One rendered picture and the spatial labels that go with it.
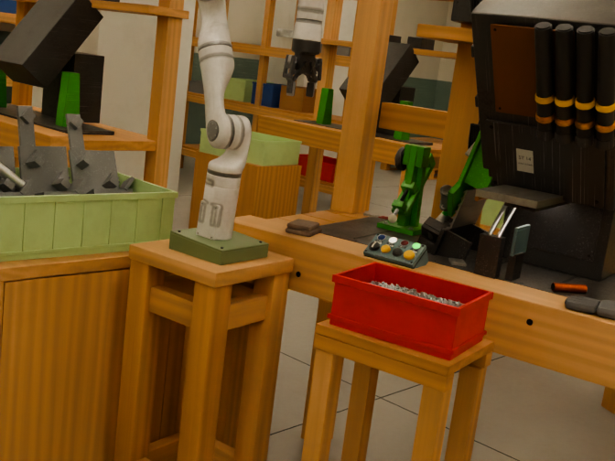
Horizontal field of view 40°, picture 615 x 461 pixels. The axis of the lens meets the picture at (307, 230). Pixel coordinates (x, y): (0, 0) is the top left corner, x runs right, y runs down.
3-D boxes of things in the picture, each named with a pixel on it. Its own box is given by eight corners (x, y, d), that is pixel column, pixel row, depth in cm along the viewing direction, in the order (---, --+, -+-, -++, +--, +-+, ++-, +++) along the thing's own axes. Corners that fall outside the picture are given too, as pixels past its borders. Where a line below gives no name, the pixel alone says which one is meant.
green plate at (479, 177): (476, 210, 232) (508, 139, 225) (450, 197, 236) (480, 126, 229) (492, 207, 242) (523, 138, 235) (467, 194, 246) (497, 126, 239)
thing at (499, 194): (535, 213, 205) (537, 201, 205) (473, 200, 214) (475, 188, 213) (582, 201, 238) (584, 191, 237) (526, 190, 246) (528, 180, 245)
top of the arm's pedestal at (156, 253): (214, 288, 212) (216, 273, 211) (127, 258, 230) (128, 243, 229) (293, 272, 238) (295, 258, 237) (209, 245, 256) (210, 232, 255)
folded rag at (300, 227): (296, 227, 254) (297, 218, 253) (321, 232, 251) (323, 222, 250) (284, 232, 244) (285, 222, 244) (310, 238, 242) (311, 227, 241)
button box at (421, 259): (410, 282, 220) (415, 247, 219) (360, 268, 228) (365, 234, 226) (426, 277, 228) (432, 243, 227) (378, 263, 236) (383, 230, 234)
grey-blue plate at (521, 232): (511, 282, 220) (520, 229, 217) (503, 280, 221) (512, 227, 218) (523, 276, 228) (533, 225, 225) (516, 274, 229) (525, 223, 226)
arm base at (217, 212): (218, 241, 226) (227, 178, 222) (190, 232, 230) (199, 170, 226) (238, 237, 234) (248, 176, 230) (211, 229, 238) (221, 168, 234)
